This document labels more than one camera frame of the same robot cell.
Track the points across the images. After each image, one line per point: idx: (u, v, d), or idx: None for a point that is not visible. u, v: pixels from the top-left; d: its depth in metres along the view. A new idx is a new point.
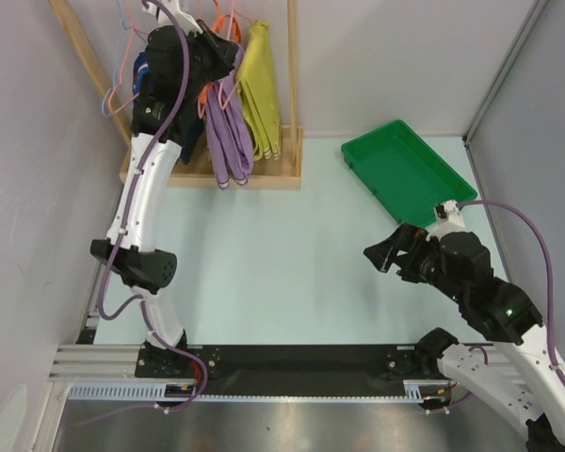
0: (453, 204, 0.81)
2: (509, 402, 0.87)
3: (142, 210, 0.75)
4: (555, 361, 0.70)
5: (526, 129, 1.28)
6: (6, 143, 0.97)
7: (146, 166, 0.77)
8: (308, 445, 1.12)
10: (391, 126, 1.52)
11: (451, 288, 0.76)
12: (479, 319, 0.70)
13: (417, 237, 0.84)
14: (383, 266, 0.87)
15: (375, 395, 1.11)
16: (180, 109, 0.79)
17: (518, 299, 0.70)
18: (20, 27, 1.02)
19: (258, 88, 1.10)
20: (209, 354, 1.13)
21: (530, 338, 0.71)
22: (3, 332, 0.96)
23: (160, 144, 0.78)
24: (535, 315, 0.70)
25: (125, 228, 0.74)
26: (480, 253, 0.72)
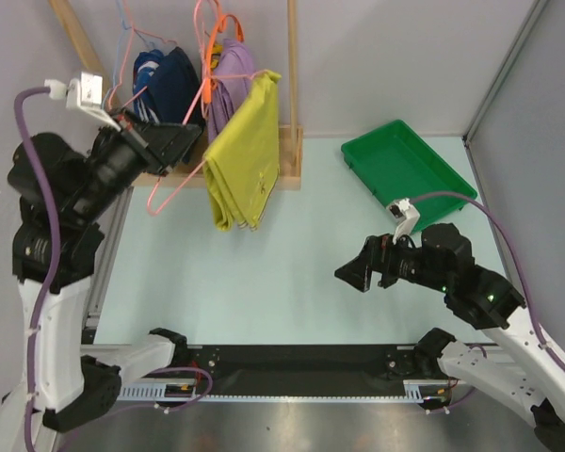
0: (407, 201, 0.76)
2: (511, 391, 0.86)
3: (51, 371, 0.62)
4: (543, 340, 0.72)
5: (525, 129, 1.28)
6: (7, 143, 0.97)
7: (41, 320, 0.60)
8: (308, 445, 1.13)
10: (390, 126, 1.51)
11: (436, 281, 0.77)
12: (466, 312, 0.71)
13: (386, 245, 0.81)
14: (362, 283, 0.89)
15: (375, 395, 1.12)
16: (73, 242, 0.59)
17: (500, 284, 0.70)
18: (18, 27, 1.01)
19: (231, 164, 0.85)
20: (208, 354, 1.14)
21: (517, 321, 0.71)
22: (2, 331, 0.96)
23: (54, 293, 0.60)
24: (518, 298, 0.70)
25: (35, 391, 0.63)
26: (460, 244, 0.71)
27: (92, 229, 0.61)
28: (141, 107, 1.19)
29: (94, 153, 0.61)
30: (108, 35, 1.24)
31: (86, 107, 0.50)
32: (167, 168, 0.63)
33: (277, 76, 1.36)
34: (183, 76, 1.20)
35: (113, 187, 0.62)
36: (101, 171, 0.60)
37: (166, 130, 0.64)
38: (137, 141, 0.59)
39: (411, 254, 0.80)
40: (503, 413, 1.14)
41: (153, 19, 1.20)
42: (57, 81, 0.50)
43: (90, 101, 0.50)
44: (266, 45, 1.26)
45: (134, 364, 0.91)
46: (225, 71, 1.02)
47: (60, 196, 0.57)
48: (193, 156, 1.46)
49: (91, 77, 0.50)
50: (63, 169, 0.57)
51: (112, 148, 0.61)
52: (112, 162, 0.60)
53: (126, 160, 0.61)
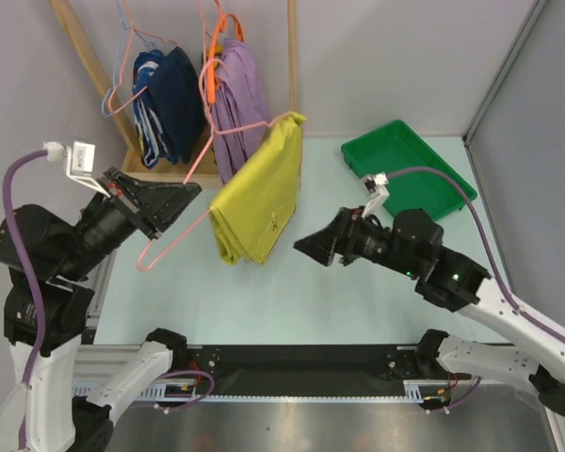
0: (383, 177, 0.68)
2: (508, 366, 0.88)
3: (42, 427, 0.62)
4: (516, 305, 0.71)
5: (525, 129, 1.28)
6: (7, 145, 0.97)
7: (33, 380, 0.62)
8: (308, 445, 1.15)
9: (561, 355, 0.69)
10: (391, 126, 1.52)
11: (401, 265, 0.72)
12: (436, 296, 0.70)
13: (356, 218, 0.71)
14: (327, 257, 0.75)
15: (375, 395, 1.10)
16: (64, 307, 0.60)
17: (462, 261, 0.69)
18: (18, 27, 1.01)
19: (238, 214, 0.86)
20: (208, 354, 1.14)
21: (487, 293, 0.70)
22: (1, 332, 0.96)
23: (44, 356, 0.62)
24: (480, 269, 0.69)
25: (26, 446, 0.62)
26: (435, 233, 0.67)
27: (82, 290, 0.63)
28: (141, 107, 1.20)
29: (85, 217, 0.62)
30: (108, 35, 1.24)
31: (78, 178, 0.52)
32: (156, 234, 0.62)
33: (277, 76, 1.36)
34: (183, 75, 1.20)
35: (102, 249, 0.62)
36: (88, 235, 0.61)
37: (159, 192, 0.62)
38: (127, 207, 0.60)
39: (377, 233, 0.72)
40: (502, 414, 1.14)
41: (153, 19, 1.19)
42: (56, 143, 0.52)
43: (81, 169, 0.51)
44: (266, 45, 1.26)
45: (127, 393, 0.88)
46: (227, 72, 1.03)
47: (50, 264, 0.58)
48: (194, 156, 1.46)
49: (85, 146, 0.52)
50: (50, 241, 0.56)
51: (103, 213, 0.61)
52: (100, 226, 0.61)
53: (115, 223, 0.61)
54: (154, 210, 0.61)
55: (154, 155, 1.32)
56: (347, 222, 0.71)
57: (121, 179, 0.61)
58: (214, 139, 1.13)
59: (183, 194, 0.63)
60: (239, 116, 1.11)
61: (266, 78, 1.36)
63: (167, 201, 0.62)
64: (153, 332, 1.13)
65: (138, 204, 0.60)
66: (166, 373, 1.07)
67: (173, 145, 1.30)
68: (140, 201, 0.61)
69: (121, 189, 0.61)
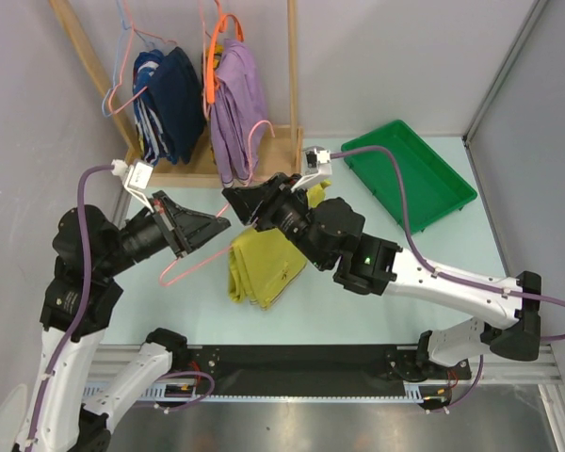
0: (327, 155, 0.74)
2: (468, 336, 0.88)
3: (55, 415, 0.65)
4: (433, 267, 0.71)
5: (525, 128, 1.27)
6: (7, 143, 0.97)
7: (56, 366, 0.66)
8: (308, 445, 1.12)
9: (488, 303, 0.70)
10: (390, 126, 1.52)
11: (314, 253, 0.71)
12: (358, 285, 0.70)
13: (282, 190, 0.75)
14: (247, 215, 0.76)
15: (374, 395, 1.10)
16: (97, 298, 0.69)
17: (372, 243, 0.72)
18: (18, 27, 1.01)
19: (253, 255, 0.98)
20: (209, 354, 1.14)
21: (401, 266, 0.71)
22: (0, 331, 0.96)
23: (72, 342, 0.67)
24: (390, 245, 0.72)
25: (34, 438, 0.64)
26: (358, 225, 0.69)
27: (113, 287, 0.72)
28: (141, 107, 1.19)
29: (129, 225, 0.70)
30: (109, 36, 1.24)
31: (131, 189, 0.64)
32: (183, 252, 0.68)
33: (276, 76, 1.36)
34: (183, 75, 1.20)
35: (136, 256, 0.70)
36: (127, 242, 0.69)
37: (195, 218, 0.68)
38: (165, 225, 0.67)
39: (300, 210, 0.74)
40: (502, 413, 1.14)
41: (153, 19, 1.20)
42: (121, 162, 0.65)
43: (136, 184, 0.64)
44: (266, 45, 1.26)
45: (125, 398, 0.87)
46: (227, 72, 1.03)
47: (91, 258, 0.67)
48: (194, 156, 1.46)
49: (142, 168, 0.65)
50: (99, 236, 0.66)
51: (144, 225, 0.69)
52: (138, 235, 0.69)
53: (151, 236, 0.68)
54: (185, 233, 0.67)
55: (154, 155, 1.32)
56: (278, 187, 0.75)
57: (166, 200, 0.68)
58: (213, 139, 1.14)
59: (215, 225, 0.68)
60: (238, 116, 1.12)
61: (266, 78, 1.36)
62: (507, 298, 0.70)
63: (201, 227, 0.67)
64: (153, 332, 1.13)
65: (174, 225, 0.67)
66: (166, 375, 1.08)
67: (172, 145, 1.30)
68: (177, 221, 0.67)
69: (163, 207, 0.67)
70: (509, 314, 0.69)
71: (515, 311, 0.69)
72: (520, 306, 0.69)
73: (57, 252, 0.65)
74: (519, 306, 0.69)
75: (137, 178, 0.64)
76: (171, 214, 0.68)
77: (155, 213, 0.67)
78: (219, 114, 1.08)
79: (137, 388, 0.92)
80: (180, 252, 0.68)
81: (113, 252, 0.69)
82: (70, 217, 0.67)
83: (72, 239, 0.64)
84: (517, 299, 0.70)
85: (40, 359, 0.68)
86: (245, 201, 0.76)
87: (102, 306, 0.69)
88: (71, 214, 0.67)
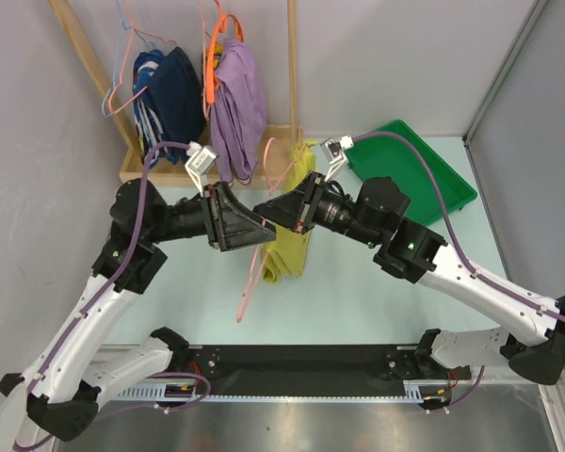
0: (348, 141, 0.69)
2: (485, 345, 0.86)
3: (69, 359, 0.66)
4: (474, 268, 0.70)
5: (525, 128, 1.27)
6: (7, 143, 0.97)
7: (91, 311, 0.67)
8: (308, 445, 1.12)
9: (522, 316, 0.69)
10: (390, 126, 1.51)
11: (362, 235, 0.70)
12: (395, 266, 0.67)
13: (318, 185, 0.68)
14: (293, 221, 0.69)
15: (374, 395, 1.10)
16: (144, 262, 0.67)
17: (419, 231, 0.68)
18: (17, 26, 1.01)
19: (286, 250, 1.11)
20: (208, 354, 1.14)
21: (443, 258, 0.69)
22: (0, 331, 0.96)
23: (113, 291, 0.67)
24: (436, 236, 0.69)
25: (43, 373, 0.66)
26: (403, 204, 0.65)
27: (158, 255, 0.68)
28: (141, 107, 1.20)
29: (179, 204, 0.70)
30: (109, 36, 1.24)
31: (191, 172, 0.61)
32: (216, 244, 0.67)
33: (276, 76, 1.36)
34: (183, 75, 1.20)
35: (179, 234, 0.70)
36: (175, 220, 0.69)
37: (241, 219, 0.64)
38: (207, 212, 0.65)
39: (340, 201, 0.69)
40: (503, 413, 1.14)
41: (154, 19, 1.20)
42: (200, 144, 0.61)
43: (196, 169, 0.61)
44: (266, 45, 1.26)
45: (120, 379, 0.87)
46: (227, 72, 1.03)
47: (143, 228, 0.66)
48: None
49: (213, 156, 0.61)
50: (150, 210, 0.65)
51: (192, 208, 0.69)
52: (186, 217, 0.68)
53: (197, 220, 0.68)
54: (227, 230, 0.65)
55: (155, 155, 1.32)
56: (313, 185, 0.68)
57: (218, 190, 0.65)
58: (213, 138, 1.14)
59: (260, 234, 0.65)
60: (239, 116, 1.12)
61: (266, 77, 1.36)
62: (541, 316, 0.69)
63: (243, 231, 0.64)
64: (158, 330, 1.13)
65: (218, 217, 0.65)
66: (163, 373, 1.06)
67: None
68: (222, 215, 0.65)
69: (213, 195, 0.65)
70: (540, 330, 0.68)
71: (546, 329, 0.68)
72: (553, 326, 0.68)
73: (112, 218, 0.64)
74: (552, 326, 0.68)
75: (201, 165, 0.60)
76: (219, 206, 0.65)
77: (205, 200, 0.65)
78: (219, 114, 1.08)
79: (134, 373, 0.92)
80: (215, 244, 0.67)
81: (159, 227, 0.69)
82: (125, 189, 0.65)
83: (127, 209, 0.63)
84: (551, 319, 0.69)
85: (79, 298, 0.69)
86: (285, 209, 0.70)
87: (148, 268, 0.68)
88: (125, 186, 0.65)
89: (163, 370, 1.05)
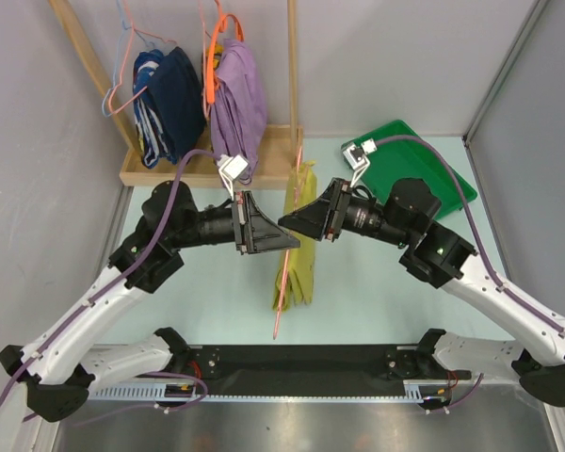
0: (371, 145, 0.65)
2: (494, 356, 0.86)
3: (67, 345, 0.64)
4: (501, 282, 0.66)
5: (525, 128, 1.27)
6: (7, 143, 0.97)
7: (99, 300, 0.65)
8: (308, 445, 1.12)
9: (542, 335, 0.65)
10: (390, 126, 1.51)
11: (392, 238, 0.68)
12: (420, 270, 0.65)
13: (345, 190, 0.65)
14: (319, 231, 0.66)
15: (375, 395, 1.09)
16: (159, 263, 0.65)
17: (450, 235, 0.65)
18: (17, 26, 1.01)
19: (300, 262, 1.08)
20: (208, 354, 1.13)
21: (470, 267, 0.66)
22: (0, 330, 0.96)
23: (123, 286, 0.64)
24: (466, 244, 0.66)
25: (40, 353, 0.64)
26: (433, 206, 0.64)
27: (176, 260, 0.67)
28: (141, 106, 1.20)
29: (208, 210, 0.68)
30: (110, 36, 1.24)
31: (224, 174, 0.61)
32: (242, 249, 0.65)
33: (276, 77, 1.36)
34: (183, 75, 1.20)
35: (203, 240, 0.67)
36: (201, 225, 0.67)
37: (268, 223, 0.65)
38: (235, 216, 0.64)
39: (367, 204, 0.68)
40: (502, 413, 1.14)
41: (154, 19, 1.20)
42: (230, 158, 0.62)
43: (228, 173, 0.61)
44: (266, 46, 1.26)
45: (116, 371, 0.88)
46: (227, 72, 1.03)
47: (169, 228, 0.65)
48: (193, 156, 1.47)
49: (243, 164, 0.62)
50: (181, 213, 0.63)
51: (222, 215, 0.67)
52: (214, 222, 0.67)
53: (224, 227, 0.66)
54: (254, 234, 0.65)
55: (155, 155, 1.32)
56: (339, 191, 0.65)
57: (248, 195, 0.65)
58: (212, 137, 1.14)
59: (285, 240, 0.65)
60: (239, 117, 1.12)
61: (266, 77, 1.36)
62: (563, 338, 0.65)
63: (269, 236, 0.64)
64: (159, 330, 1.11)
65: (246, 220, 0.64)
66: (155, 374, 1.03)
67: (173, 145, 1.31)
68: (250, 219, 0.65)
69: (242, 199, 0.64)
70: (561, 352, 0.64)
71: None
72: None
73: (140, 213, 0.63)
74: None
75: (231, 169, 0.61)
76: (248, 211, 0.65)
77: (234, 202, 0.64)
78: (219, 114, 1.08)
79: (126, 370, 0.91)
80: (238, 249, 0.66)
81: (187, 232, 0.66)
82: (162, 187, 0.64)
83: (159, 207, 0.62)
84: None
85: (91, 284, 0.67)
86: (312, 218, 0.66)
87: (162, 269, 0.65)
88: (162, 185, 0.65)
89: (160, 369, 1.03)
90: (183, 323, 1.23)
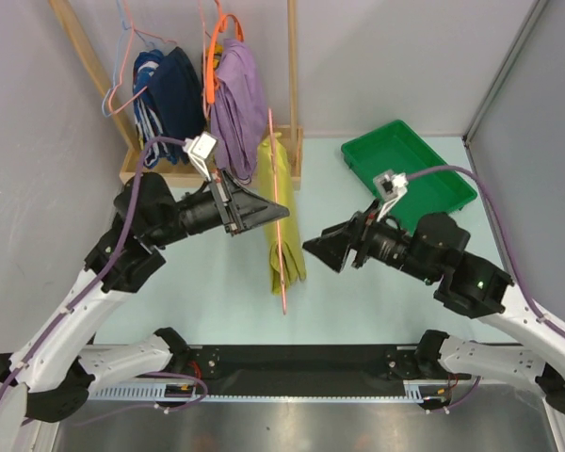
0: (403, 180, 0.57)
2: (513, 368, 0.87)
3: (52, 353, 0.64)
4: (540, 313, 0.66)
5: (525, 129, 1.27)
6: (7, 143, 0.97)
7: (77, 307, 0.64)
8: (308, 445, 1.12)
9: None
10: (390, 126, 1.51)
11: (419, 271, 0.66)
12: (459, 304, 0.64)
13: (371, 224, 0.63)
14: (338, 264, 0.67)
15: (375, 395, 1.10)
16: (137, 262, 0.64)
17: (484, 266, 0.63)
18: (17, 26, 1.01)
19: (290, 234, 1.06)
20: (209, 354, 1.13)
21: (510, 300, 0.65)
22: (0, 330, 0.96)
23: (100, 291, 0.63)
24: (503, 276, 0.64)
25: (26, 363, 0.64)
26: (464, 239, 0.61)
27: (156, 256, 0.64)
28: (141, 107, 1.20)
29: (186, 198, 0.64)
30: (110, 36, 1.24)
31: (194, 156, 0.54)
32: (231, 227, 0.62)
33: (276, 77, 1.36)
34: (183, 75, 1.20)
35: (189, 230, 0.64)
36: (184, 215, 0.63)
37: (253, 199, 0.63)
38: (217, 197, 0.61)
39: (395, 234, 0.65)
40: (502, 413, 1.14)
41: (154, 19, 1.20)
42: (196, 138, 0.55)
43: (199, 153, 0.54)
44: (266, 46, 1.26)
45: (116, 371, 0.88)
46: (227, 72, 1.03)
47: (145, 224, 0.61)
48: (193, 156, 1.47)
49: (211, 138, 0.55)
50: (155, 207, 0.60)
51: (201, 200, 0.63)
52: (196, 209, 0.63)
53: (208, 212, 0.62)
54: (240, 213, 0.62)
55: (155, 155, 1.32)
56: (363, 226, 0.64)
57: (225, 173, 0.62)
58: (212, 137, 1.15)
59: (273, 210, 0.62)
60: (239, 117, 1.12)
61: (266, 77, 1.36)
62: None
63: (257, 210, 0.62)
64: (159, 330, 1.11)
65: (229, 199, 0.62)
66: (156, 374, 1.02)
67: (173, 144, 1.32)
68: (233, 199, 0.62)
69: (219, 178, 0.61)
70: None
71: None
72: None
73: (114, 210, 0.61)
74: None
75: (199, 149, 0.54)
76: (227, 189, 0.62)
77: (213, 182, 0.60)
78: (219, 115, 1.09)
79: (124, 371, 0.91)
80: (228, 229, 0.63)
81: (168, 225, 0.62)
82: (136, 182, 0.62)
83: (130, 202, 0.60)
84: None
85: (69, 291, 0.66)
86: (332, 250, 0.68)
87: (139, 269, 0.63)
88: None
89: (160, 369, 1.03)
90: (183, 322, 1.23)
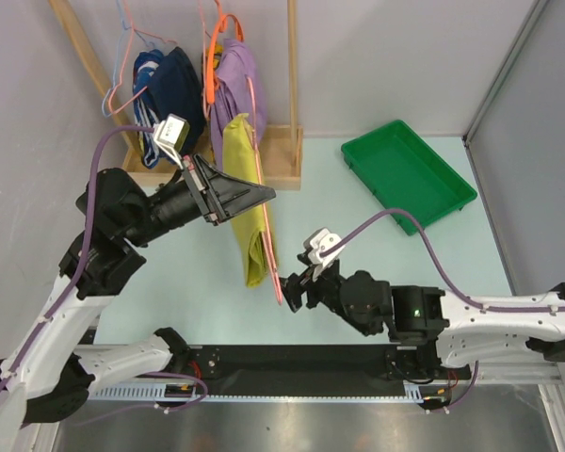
0: (316, 254, 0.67)
2: (505, 342, 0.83)
3: (38, 362, 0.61)
4: (480, 305, 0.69)
5: (525, 129, 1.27)
6: (7, 142, 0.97)
7: (56, 314, 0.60)
8: (308, 445, 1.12)
9: (540, 324, 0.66)
10: (390, 126, 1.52)
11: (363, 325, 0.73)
12: (413, 338, 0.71)
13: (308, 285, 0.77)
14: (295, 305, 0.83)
15: (374, 395, 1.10)
16: (113, 265, 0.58)
17: (411, 295, 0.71)
18: (17, 26, 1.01)
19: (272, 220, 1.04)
20: (209, 354, 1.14)
21: (448, 308, 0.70)
22: (0, 330, 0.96)
23: (76, 297, 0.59)
24: (430, 290, 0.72)
25: (14, 372, 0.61)
26: (383, 289, 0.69)
27: (134, 255, 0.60)
28: (141, 107, 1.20)
29: (159, 191, 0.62)
30: (109, 36, 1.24)
31: (162, 142, 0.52)
32: (213, 217, 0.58)
33: (276, 77, 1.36)
34: (183, 75, 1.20)
35: (167, 224, 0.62)
36: (158, 210, 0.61)
37: (233, 184, 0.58)
38: (193, 185, 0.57)
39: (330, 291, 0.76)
40: (501, 413, 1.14)
41: (154, 19, 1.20)
42: (163, 121, 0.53)
43: (167, 137, 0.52)
44: (266, 46, 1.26)
45: (116, 372, 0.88)
46: (227, 72, 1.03)
47: (116, 226, 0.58)
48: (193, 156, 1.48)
49: (177, 121, 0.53)
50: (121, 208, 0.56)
51: (175, 191, 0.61)
52: (171, 202, 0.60)
53: (186, 202, 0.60)
54: (220, 199, 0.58)
55: (154, 155, 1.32)
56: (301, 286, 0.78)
57: (197, 158, 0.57)
58: (212, 138, 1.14)
59: (258, 193, 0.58)
60: None
61: (266, 77, 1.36)
62: (556, 314, 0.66)
63: (239, 196, 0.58)
64: (159, 330, 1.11)
65: (206, 186, 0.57)
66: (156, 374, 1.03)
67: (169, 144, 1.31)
68: (211, 185, 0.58)
69: (193, 165, 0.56)
70: (563, 330, 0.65)
71: None
72: None
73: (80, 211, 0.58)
74: None
75: (166, 133, 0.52)
76: (203, 175, 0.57)
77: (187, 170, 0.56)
78: (220, 116, 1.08)
79: (123, 371, 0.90)
80: (211, 218, 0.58)
81: (141, 221, 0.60)
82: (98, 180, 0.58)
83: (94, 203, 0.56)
84: None
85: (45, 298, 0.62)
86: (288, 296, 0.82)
87: (117, 272, 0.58)
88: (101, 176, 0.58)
89: (160, 369, 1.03)
90: (183, 323, 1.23)
